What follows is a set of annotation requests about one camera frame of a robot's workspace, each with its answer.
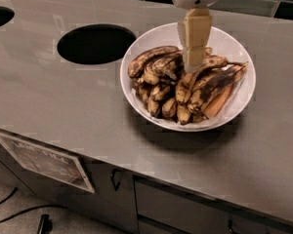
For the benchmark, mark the framed landfill sign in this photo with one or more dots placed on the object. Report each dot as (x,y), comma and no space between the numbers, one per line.
(47,162)

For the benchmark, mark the small banana front right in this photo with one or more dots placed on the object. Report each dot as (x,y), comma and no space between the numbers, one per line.
(183,114)

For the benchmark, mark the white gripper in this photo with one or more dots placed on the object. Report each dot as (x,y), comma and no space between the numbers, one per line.
(194,32)

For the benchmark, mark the short banana left inner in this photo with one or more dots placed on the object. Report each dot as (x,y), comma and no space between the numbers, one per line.
(150,76)

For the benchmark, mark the grey cabinet drawer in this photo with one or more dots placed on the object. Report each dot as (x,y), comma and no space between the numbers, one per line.
(172,210)

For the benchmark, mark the black cabinet handle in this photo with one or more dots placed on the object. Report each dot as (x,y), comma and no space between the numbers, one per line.
(115,178)

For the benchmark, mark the black object on floor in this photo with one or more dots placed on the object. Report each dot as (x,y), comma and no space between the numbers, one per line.
(45,225)

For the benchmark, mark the small banana front left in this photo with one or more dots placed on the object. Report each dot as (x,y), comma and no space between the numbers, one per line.
(153,107)

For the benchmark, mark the white bowl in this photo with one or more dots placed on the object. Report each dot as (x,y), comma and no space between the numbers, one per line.
(223,45)

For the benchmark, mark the small banana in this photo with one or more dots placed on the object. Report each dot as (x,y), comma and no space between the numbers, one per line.
(169,107)
(183,114)
(160,92)
(153,107)

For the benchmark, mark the spotted banana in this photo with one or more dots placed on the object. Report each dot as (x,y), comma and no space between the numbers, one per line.
(167,64)
(137,65)
(186,83)

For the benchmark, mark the blackened banana right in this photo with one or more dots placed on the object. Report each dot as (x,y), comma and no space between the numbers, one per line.
(208,89)

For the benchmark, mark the small banana front middle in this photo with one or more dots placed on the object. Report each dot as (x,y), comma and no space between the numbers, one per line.
(169,107)

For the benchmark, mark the small banana middle left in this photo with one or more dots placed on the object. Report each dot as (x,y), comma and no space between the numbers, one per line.
(160,92)

